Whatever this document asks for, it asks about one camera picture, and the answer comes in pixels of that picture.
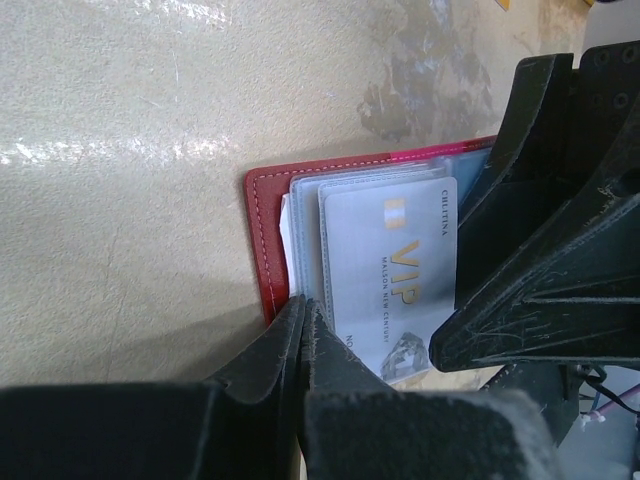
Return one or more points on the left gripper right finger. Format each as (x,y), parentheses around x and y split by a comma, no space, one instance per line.
(357,427)

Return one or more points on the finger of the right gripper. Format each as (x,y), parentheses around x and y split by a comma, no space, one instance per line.
(514,194)
(570,294)

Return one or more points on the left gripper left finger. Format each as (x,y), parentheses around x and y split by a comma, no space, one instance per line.
(239,423)

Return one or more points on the silver VIP card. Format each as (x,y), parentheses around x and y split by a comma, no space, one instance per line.
(391,253)

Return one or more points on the red leather card holder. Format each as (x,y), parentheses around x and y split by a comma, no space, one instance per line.
(263,191)

